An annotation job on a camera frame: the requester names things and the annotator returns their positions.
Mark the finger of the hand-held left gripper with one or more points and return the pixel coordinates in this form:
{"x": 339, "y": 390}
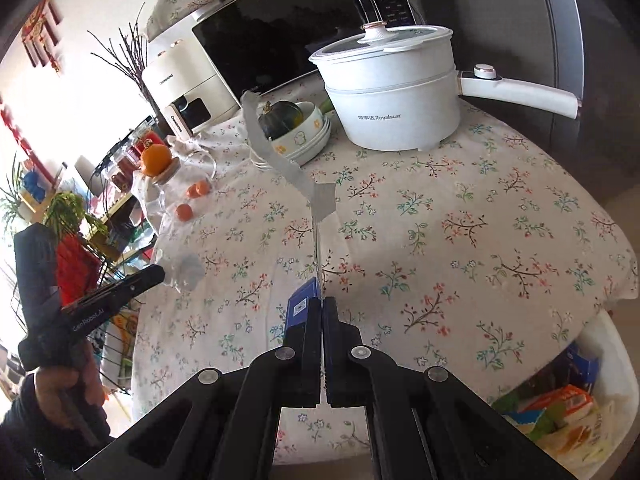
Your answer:
{"x": 140, "y": 280}

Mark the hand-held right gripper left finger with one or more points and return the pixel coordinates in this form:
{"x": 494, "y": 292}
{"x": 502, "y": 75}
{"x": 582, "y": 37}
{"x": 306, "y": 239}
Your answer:
{"x": 311, "y": 350}

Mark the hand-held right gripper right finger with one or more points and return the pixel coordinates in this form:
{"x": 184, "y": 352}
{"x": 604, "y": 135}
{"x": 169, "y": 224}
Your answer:
{"x": 332, "y": 355}

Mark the clear plastic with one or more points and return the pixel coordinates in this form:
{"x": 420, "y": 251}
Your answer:
{"x": 187, "y": 267}

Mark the grey plastic wrapper strip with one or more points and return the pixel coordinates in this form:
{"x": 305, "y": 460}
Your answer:
{"x": 280, "y": 160}

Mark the green snack bag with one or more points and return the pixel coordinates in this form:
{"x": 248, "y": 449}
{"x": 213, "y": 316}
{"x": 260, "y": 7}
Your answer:
{"x": 547, "y": 422}

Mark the red and white carton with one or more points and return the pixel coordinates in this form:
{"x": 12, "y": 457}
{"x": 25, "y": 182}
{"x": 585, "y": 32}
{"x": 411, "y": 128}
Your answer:
{"x": 560, "y": 402}

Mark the blue carton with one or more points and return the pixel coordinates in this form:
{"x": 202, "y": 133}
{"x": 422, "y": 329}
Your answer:
{"x": 580, "y": 367}

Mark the white bin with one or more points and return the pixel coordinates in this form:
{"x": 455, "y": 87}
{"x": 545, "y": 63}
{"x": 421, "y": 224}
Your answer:
{"x": 607, "y": 337}

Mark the person's left hand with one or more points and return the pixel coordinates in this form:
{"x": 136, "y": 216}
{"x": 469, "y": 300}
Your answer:
{"x": 55, "y": 390}

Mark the red net decoration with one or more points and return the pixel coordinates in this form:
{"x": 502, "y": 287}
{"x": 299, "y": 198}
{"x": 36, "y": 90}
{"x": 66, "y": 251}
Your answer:
{"x": 75, "y": 270}

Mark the green plant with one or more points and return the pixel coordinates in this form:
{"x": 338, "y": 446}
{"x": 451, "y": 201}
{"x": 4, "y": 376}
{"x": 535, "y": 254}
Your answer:
{"x": 70, "y": 210}

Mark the small orange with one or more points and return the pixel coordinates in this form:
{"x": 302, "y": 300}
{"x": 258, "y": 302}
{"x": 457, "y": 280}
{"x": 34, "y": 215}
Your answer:
{"x": 192, "y": 191}
{"x": 204, "y": 187}
{"x": 184, "y": 211}

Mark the glass jar with cork lid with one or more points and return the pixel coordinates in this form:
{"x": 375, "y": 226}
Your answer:
{"x": 160, "y": 200}

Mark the blue toy figure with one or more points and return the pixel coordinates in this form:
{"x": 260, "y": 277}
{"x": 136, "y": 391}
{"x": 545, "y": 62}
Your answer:
{"x": 35, "y": 185}

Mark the glass jar with red contents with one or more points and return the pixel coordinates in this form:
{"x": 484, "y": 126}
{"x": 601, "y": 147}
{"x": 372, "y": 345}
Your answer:
{"x": 146, "y": 140}
{"x": 125, "y": 170}

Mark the large orange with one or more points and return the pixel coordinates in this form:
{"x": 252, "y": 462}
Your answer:
{"x": 156, "y": 160}

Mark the floral tablecloth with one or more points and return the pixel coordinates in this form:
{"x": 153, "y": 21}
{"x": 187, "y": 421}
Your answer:
{"x": 450, "y": 210}

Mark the dried bare branches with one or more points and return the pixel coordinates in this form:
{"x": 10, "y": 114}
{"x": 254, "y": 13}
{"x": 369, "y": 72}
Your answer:
{"x": 137, "y": 77}

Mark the white air fryer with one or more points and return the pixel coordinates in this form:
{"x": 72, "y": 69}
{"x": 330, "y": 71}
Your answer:
{"x": 185, "y": 80}

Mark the white printed bowl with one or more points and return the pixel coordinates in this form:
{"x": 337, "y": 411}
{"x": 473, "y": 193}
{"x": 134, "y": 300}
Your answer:
{"x": 300, "y": 145}

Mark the white electric pot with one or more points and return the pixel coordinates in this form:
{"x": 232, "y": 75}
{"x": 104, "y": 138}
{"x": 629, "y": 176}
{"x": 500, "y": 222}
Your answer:
{"x": 400, "y": 115}

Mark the red hanging ornament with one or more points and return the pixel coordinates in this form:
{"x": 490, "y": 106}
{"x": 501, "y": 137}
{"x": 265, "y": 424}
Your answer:
{"x": 42, "y": 30}

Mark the black microwave oven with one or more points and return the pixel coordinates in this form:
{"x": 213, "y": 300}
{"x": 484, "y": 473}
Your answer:
{"x": 280, "y": 35}

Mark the grey refrigerator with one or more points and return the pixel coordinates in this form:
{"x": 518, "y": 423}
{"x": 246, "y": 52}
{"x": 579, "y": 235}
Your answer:
{"x": 575, "y": 20}

